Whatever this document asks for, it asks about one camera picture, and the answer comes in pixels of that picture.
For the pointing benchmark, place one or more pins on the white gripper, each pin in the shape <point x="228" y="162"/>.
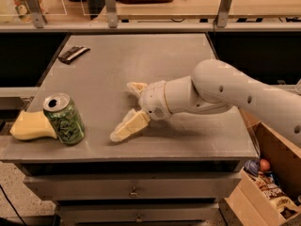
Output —
<point x="153" y="101"/>

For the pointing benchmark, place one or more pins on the green soda can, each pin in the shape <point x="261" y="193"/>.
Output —
<point x="62" y="113"/>

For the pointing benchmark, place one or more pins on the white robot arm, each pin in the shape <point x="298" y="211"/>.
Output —
<point x="213" y="87"/>

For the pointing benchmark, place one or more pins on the black rxbar chocolate bar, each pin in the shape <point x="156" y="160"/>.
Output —
<point x="69" y="56"/>

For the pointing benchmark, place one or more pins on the upper grey drawer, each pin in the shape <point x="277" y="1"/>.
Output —
<point x="133" y="186"/>

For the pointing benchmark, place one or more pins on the grey drawer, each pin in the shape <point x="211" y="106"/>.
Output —
<point x="137" y="213"/>
<point x="133" y="186"/>

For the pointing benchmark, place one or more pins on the yellow sponge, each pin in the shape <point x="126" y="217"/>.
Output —
<point x="31" y="125"/>

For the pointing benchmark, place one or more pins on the lower grey drawer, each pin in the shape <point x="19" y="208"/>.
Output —
<point x="137" y="213"/>

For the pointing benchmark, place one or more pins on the blue snack packet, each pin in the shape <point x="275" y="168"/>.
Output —
<point x="252" y="167"/>

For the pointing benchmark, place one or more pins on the red apple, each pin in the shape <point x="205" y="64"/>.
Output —
<point x="264" y="165"/>

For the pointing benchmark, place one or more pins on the cardboard box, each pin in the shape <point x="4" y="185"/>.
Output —
<point x="247" y="206"/>

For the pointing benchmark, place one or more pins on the brown snack bag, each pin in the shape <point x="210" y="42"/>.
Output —
<point x="268" y="184"/>

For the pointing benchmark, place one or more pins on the middle metal bracket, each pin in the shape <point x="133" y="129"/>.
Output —
<point x="111" y="11"/>

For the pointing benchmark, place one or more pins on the metal bracket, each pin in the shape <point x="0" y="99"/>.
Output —
<point x="36" y="13"/>
<point x="111" y="11"/>
<point x="221" y="19"/>

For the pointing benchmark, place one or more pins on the left metal bracket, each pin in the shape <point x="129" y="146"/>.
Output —
<point x="36" y="13"/>

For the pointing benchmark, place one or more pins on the right metal bracket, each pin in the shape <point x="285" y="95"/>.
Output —
<point x="221" y="19"/>

